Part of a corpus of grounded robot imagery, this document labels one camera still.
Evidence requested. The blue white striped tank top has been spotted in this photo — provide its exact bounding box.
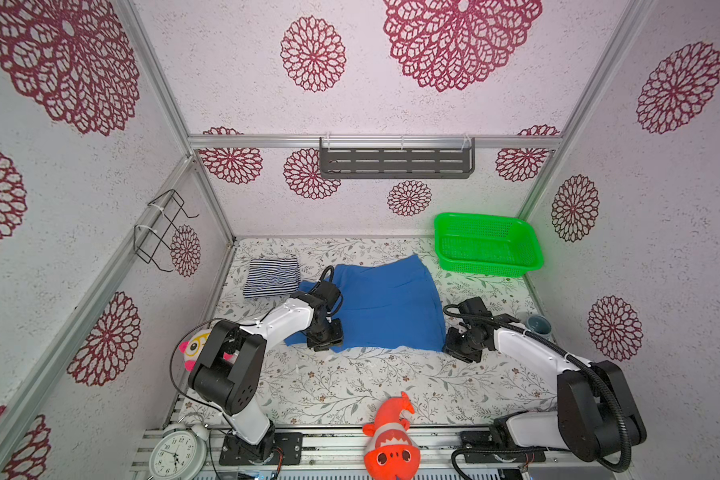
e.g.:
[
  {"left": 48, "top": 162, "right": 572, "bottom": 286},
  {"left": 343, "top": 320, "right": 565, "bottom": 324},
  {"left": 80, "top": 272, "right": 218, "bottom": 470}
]
[{"left": 243, "top": 257, "right": 301, "bottom": 299}]

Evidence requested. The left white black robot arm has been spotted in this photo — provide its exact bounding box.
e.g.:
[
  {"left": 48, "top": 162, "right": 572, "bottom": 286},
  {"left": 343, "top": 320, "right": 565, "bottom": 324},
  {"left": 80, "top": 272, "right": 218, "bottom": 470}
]
[{"left": 188, "top": 280, "right": 343, "bottom": 464}]

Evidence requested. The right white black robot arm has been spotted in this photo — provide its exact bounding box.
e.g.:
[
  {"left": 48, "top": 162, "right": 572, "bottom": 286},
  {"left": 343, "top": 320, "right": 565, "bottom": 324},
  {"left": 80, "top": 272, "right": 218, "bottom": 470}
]
[{"left": 443, "top": 297, "right": 647, "bottom": 473}]

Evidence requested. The grey blue cup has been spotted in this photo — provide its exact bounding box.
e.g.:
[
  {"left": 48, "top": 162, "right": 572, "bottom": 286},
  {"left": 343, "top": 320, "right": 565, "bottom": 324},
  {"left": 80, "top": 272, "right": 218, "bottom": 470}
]
[{"left": 526, "top": 315, "right": 552, "bottom": 340}]

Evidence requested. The green plastic basket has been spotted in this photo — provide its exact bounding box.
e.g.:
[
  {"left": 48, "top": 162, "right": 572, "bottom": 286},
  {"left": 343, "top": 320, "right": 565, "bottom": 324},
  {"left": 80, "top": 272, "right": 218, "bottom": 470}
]
[{"left": 434, "top": 213, "right": 545, "bottom": 278}]

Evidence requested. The pink white plush doll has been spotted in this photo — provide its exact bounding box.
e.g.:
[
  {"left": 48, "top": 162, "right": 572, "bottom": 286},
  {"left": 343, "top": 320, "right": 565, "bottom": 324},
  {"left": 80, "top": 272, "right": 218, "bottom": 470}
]
[{"left": 179, "top": 328, "right": 211, "bottom": 372}]

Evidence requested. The red fish plush toy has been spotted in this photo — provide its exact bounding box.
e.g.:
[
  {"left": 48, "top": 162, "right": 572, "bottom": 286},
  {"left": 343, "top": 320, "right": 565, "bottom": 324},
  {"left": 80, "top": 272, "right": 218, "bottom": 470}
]
[{"left": 362, "top": 392, "right": 421, "bottom": 480}]

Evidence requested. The white alarm clock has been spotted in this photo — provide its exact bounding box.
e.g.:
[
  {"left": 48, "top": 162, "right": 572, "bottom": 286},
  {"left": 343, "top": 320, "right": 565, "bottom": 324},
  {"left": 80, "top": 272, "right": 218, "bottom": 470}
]
[{"left": 148, "top": 424, "right": 209, "bottom": 480}]

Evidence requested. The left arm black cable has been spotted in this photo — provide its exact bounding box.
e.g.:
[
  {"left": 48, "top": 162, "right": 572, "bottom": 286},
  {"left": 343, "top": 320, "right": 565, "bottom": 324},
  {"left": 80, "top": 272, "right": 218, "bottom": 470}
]
[{"left": 167, "top": 265, "right": 337, "bottom": 433}]

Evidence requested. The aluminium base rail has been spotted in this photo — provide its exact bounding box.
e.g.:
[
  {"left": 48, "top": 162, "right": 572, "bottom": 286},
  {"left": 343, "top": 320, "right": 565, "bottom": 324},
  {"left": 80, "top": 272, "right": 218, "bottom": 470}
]
[{"left": 128, "top": 425, "right": 637, "bottom": 480}]

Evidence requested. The grey wall shelf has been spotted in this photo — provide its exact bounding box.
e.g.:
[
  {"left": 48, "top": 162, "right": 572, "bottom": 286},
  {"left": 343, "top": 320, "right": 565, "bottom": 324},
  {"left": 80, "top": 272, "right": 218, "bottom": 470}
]
[{"left": 318, "top": 138, "right": 476, "bottom": 180}]

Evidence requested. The black wire rack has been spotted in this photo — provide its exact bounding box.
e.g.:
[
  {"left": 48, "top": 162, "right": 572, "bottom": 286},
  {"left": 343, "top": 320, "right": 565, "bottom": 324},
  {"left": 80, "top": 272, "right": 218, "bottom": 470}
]
[{"left": 132, "top": 189, "right": 202, "bottom": 278}]

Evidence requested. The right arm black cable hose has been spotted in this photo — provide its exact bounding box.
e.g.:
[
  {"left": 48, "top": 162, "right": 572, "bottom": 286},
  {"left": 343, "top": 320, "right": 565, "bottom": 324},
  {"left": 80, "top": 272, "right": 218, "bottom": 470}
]
[{"left": 442, "top": 302, "right": 634, "bottom": 480}]

